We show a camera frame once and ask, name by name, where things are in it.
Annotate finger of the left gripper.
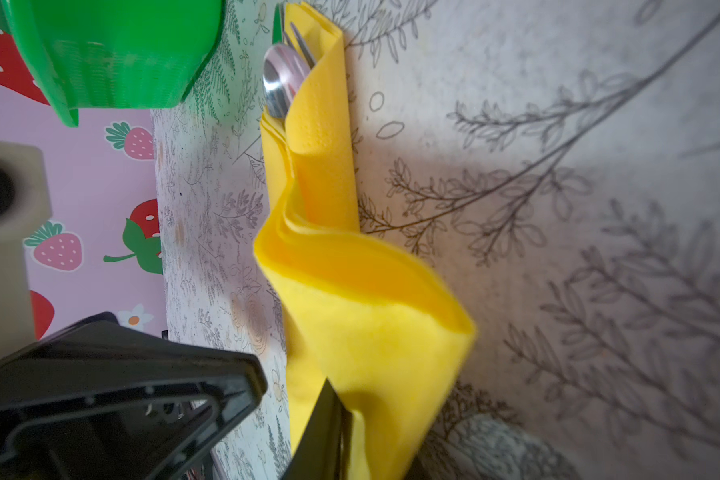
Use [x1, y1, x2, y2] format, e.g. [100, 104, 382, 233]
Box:
[0, 312, 267, 479]

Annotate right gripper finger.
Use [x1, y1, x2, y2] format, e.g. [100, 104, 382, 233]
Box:
[281, 380, 344, 480]

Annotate yellow paper napkin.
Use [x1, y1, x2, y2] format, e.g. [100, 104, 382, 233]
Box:
[254, 3, 476, 479]

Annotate green plastic basket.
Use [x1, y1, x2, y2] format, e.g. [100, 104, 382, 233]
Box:
[2, 0, 225, 128]

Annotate silver spoon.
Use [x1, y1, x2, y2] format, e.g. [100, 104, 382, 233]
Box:
[263, 43, 310, 119]

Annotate silver fork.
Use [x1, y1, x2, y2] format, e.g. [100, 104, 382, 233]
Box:
[290, 22, 316, 69]

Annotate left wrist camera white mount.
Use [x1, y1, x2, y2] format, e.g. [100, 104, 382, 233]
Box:
[0, 141, 52, 359]

